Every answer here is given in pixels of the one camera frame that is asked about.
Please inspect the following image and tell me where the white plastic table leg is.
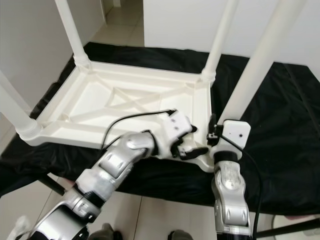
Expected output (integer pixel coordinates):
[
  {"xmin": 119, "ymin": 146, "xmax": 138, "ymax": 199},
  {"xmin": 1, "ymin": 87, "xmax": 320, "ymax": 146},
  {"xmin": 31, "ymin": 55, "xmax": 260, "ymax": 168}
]
[
  {"xmin": 55, "ymin": 0, "xmax": 92, "ymax": 68},
  {"xmin": 0, "ymin": 70, "xmax": 42, "ymax": 141},
  {"xmin": 201, "ymin": 0, "xmax": 240, "ymax": 83},
  {"xmin": 217, "ymin": 0, "xmax": 308, "ymax": 123}
]

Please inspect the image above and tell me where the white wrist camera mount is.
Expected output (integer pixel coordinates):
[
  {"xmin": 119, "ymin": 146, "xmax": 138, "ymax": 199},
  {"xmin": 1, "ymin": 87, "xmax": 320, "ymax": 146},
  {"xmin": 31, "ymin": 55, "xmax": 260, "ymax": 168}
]
[
  {"xmin": 215, "ymin": 119, "xmax": 252, "ymax": 153},
  {"xmin": 161, "ymin": 111, "xmax": 196, "ymax": 148}
]

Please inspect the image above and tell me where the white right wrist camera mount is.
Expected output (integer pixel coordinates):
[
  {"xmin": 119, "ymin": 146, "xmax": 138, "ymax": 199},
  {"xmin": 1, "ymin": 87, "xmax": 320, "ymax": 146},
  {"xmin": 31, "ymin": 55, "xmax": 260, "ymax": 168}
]
[{"xmin": 215, "ymin": 119, "xmax": 252, "ymax": 153}]

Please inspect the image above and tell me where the black metal table leg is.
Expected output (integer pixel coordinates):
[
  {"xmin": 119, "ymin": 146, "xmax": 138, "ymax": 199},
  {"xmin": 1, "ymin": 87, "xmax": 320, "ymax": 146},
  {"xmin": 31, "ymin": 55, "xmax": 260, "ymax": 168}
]
[
  {"xmin": 37, "ymin": 175, "xmax": 66, "ymax": 197},
  {"xmin": 252, "ymin": 217, "xmax": 320, "ymax": 239}
]

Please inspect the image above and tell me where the grey right robot foot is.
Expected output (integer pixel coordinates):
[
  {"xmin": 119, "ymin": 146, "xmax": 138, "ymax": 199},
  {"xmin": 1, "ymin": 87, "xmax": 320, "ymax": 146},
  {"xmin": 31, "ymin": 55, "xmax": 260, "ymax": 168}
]
[{"xmin": 167, "ymin": 230, "xmax": 196, "ymax": 240}]

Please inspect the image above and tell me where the grey left robot foot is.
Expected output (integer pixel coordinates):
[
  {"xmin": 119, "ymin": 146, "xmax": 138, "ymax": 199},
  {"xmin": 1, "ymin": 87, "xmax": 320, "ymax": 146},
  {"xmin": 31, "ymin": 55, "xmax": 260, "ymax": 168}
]
[{"xmin": 97, "ymin": 223, "xmax": 117, "ymax": 240}]

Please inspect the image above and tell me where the white plastic wrap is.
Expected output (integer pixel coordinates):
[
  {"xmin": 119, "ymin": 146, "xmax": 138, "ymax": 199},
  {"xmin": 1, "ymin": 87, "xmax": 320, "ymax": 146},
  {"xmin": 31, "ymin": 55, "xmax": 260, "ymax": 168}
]
[{"xmin": 16, "ymin": 215, "xmax": 34, "ymax": 237}]

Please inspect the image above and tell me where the white plastic children table top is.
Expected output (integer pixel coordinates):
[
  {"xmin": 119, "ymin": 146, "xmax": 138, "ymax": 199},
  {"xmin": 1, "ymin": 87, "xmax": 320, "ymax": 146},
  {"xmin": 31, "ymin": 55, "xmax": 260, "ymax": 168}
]
[{"xmin": 19, "ymin": 62, "xmax": 216, "ymax": 173}]

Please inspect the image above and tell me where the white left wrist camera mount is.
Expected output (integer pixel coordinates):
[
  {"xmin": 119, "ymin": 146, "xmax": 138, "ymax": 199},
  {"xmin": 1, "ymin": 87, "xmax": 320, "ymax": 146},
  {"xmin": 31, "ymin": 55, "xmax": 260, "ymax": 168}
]
[{"xmin": 161, "ymin": 111, "xmax": 196, "ymax": 148}]

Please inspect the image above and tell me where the grey robot foot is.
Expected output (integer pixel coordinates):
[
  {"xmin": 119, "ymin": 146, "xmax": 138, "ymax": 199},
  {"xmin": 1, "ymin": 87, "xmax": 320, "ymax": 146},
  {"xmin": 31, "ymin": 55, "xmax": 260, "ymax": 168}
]
[
  {"xmin": 167, "ymin": 230, "xmax": 196, "ymax": 240},
  {"xmin": 97, "ymin": 223, "xmax": 117, "ymax": 240}
]

